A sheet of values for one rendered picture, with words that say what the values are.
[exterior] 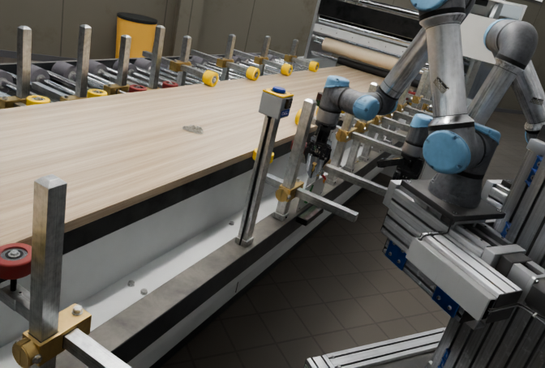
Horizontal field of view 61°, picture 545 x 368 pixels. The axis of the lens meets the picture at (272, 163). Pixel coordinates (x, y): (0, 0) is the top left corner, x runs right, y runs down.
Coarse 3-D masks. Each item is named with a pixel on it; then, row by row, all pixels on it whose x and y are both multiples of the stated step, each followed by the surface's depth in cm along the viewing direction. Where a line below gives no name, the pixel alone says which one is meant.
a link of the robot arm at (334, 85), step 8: (328, 80) 146; (336, 80) 145; (344, 80) 145; (328, 88) 146; (336, 88) 145; (344, 88) 145; (328, 96) 147; (336, 96) 145; (320, 104) 150; (328, 104) 148; (336, 104) 146; (328, 112) 148; (336, 112) 149
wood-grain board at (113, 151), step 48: (144, 96) 209; (192, 96) 226; (240, 96) 247; (0, 144) 135; (48, 144) 142; (96, 144) 150; (144, 144) 158; (192, 144) 168; (240, 144) 180; (0, 192) 112; (96, 192) 122; (144, 192) 128; (0, 240) 96
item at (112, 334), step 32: (256, 224) 166; (288, 224) 173; (224, 256) 143; (256, 256) 157; (160, 288) 123; (192, 288) 126; (128, 320) 110; (160, 320) 114; (64, 352) 98; (128, 352) 107
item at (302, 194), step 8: (272, 176) 178; (272, 184) 176; (280, 184) 174; (296, 192) 172; (304, 192) 170; (304, 200) 171; (312, 200) 169; (320, 200) 168; (328, 200) 169; (328, 208) 167; (336, 208) 165; (344, 208) 165; (344, 216) 165; (352, 216) 163
